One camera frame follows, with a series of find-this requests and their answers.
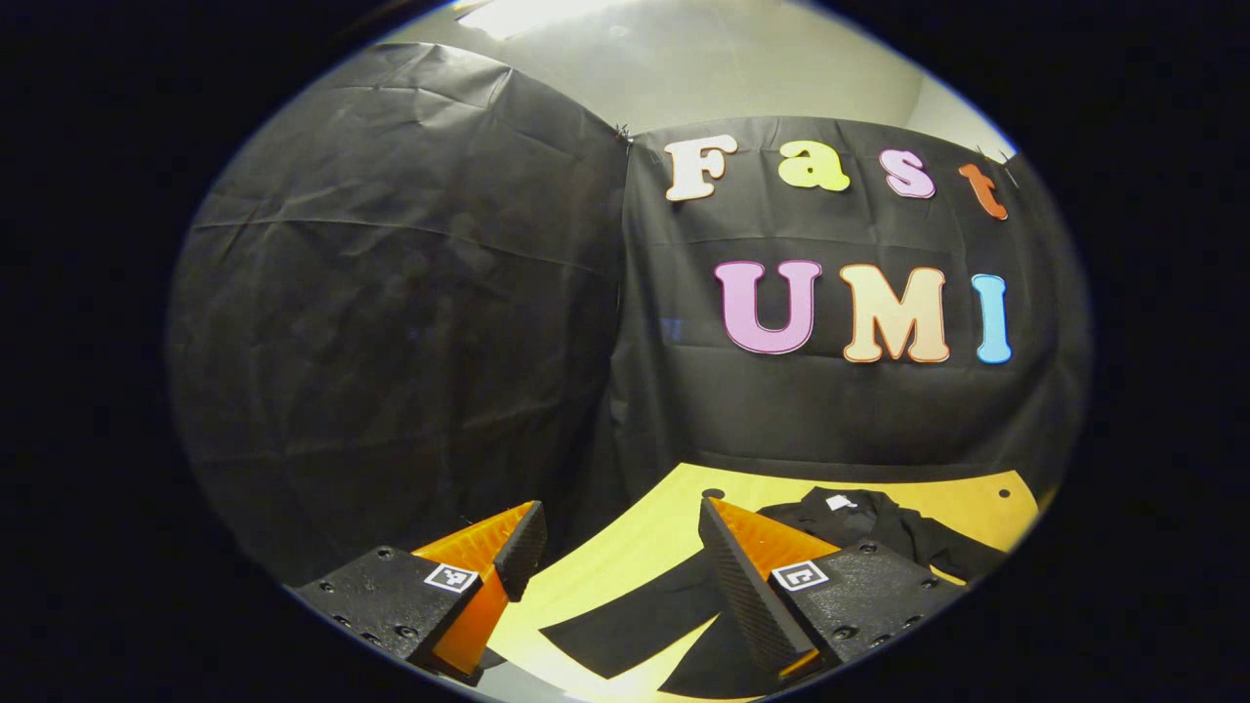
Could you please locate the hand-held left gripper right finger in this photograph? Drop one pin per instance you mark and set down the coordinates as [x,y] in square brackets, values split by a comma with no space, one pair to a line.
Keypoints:
[742,586]

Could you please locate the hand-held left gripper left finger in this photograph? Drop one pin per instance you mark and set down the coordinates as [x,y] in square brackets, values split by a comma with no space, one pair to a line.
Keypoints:
[522,549]

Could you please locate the black buttoned jacket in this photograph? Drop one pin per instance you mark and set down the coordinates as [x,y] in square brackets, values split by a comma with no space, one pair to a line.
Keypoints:
[859,522]

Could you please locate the black backdrop cloth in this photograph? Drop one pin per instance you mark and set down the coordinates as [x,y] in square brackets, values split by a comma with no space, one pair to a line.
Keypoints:
[391,342]

